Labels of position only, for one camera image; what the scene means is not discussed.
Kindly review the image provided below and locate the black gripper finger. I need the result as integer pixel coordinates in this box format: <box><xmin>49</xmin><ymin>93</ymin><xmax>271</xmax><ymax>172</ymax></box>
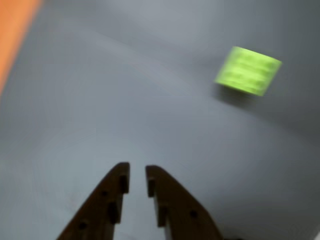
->
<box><xmin>56</xmin><ymin>162</ymin><xmax>131</xmax><ymax>240</ymax></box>
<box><xmin>145</xmin><ymin>164</ymin><xmax>224</xmax><ymax>240</ymax></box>

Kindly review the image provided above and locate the green lego block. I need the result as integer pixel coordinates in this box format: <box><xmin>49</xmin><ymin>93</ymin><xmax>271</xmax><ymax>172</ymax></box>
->
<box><xmin>213</xmin><ymin>45</ymin><xmax>284</xmax><ymax>97</ymax></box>

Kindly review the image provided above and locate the grey mat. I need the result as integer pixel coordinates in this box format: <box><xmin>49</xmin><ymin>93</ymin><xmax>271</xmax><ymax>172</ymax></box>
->
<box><xmin>0</xmin><ymin>0</ymin><xmax>320</xmax><ymax>240</ymax></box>

